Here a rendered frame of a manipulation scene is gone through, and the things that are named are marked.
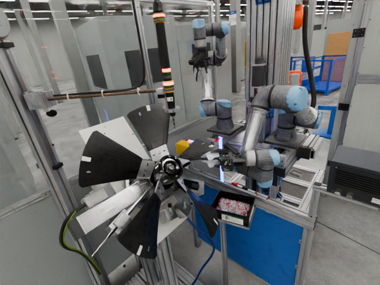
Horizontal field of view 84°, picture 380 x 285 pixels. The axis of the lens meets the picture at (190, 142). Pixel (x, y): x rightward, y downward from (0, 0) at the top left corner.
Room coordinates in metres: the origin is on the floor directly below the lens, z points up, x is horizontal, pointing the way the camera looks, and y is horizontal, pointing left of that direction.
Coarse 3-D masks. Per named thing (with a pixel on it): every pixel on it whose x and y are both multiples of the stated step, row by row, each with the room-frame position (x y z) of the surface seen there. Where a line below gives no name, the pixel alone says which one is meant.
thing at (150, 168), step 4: (144, 160) 0.80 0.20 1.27; (144, 164) 0.80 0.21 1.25; (148, 164) 0.81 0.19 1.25; (152, 164) 0.81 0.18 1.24; (140, 168) 0.80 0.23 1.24; (144, 168) 0.80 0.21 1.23; (148, 168) 0.81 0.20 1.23; (152, 168) 0.81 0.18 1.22; (140, 172) 0.80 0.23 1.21; (144, 172) 0.80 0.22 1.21; (148, 172) 0.81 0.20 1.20; (140, 176) 0.80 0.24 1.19; (144, 176) 0.80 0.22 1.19; (148, 176) 0.81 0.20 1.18
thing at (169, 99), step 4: (156, 0) 0.89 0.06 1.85; (156, 4) 0.89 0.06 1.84; (160, 4) 0.89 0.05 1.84; (156, 8) 0.89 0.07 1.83; (160, 8) 0.89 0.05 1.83; (172, 92) 0.89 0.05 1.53; (168, 96) 0.89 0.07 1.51; (172, 96) 0.89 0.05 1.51; (168, 100) 0.89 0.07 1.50; (172, 100) 0.89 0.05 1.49; (168, 104) 0.89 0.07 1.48; (172, 104) 0.89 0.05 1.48; (172, 108) 0.89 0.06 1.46
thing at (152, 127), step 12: (144, 108) 1.05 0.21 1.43; (156, 108) 1.05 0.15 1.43; (132, 120) 1.02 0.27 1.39; (144, 120) 1.01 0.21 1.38; (156, 120) 0.99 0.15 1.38; (168, 120) 0.99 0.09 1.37; (144, 132) 0.97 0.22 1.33; (156, 132) 0.95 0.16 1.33; (168, 132) 0.95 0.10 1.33; (156, 144) 0.92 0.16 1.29
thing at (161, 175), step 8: (160, 160) 0.80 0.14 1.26; (168, 160) 0.83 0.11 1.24; (176, 160) 0.84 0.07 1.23; (160, 168) 0.77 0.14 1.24; (168, 168) 0.80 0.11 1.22; (176, 168) 0.81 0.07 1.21; (152, 176) 0.83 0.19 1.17; (160, 176) 0.77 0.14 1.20; (168, 176) 0.76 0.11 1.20; (176, 176) 0.77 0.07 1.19; (152, 184) 0.80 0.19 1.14; (168, 184) 0.80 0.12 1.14
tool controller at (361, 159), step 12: (336, 156) 0.72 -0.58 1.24; (348, 156) 0.70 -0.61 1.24; (360, 156) 0.69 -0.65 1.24; (372, 156) 0.67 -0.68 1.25; (336, 168) 0.69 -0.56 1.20; (348, 168) 0.66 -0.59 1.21; (360, 168) 0.64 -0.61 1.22; (372, 168) 0.62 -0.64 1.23; (336, 180) 0.70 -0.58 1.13; (348, 180) 0.66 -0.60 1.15; (360, 180) 0.64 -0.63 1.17; (372, 180) 0.61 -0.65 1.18; (336, 192) 0.69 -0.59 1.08; (348, 192) 0.67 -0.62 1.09; (360, 192) 0.64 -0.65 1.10; (372, 192) 0.62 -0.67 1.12; (372, 204) 0.62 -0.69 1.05
